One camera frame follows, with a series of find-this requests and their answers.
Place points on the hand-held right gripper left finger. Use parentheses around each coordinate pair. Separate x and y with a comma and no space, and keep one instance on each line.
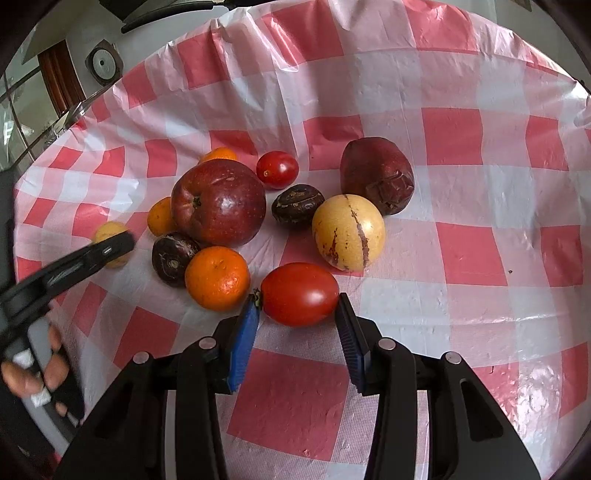
(244,350)

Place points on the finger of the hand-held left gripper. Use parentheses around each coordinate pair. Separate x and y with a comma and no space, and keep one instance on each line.
(92,258)

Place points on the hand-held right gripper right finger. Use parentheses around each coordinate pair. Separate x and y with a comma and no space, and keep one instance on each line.
(348,350)

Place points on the small yellow fruit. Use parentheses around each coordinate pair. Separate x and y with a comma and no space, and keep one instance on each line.
(108,230)

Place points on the large red tomato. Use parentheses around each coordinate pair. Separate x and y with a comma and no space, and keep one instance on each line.
(300,295)

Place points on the dark purple passion fruit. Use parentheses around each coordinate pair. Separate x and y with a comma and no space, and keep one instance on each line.
(173,258)
(298,205)

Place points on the person's left hand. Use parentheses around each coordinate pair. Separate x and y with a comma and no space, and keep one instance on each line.
(18,378)

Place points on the small orange citrus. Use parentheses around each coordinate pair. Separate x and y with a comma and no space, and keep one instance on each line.
(219,154)
(159,217)

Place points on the large orange mandarin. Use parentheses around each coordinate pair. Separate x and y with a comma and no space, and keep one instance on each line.
(217,277)

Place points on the yellow striped pepino melon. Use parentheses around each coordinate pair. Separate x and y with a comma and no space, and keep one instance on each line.
(346,230)

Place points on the large red apple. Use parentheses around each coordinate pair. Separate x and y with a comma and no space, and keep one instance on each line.
(217,203)

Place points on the red white checkered tablecloth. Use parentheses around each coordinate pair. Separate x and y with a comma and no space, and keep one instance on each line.
(461,254)

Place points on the glass window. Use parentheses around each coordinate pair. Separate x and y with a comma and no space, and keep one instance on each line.
(18,115)

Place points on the dark red pomegranate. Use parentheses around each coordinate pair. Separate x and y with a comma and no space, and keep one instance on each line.
(369,170)

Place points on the small red tomato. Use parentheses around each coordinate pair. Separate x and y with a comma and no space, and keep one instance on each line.
(277,170)

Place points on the black wok pan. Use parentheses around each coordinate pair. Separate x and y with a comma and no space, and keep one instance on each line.
(138,18)

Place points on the wooden door frame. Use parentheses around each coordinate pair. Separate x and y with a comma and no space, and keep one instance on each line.
(57,74)

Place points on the round wall clock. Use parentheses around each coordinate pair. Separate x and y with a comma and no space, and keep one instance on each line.
(104,62)

